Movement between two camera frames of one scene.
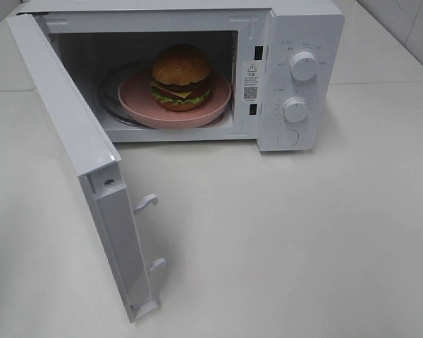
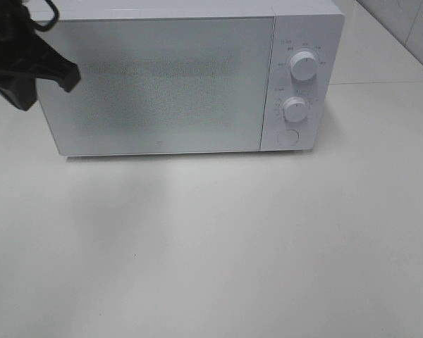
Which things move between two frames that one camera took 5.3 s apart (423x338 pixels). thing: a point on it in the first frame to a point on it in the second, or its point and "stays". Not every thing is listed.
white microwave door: x=99 y=166 to x=163 y=85
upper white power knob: x=304 y=65 stays
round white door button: x=288 y=138 stays
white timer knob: x=295 y=109 stays
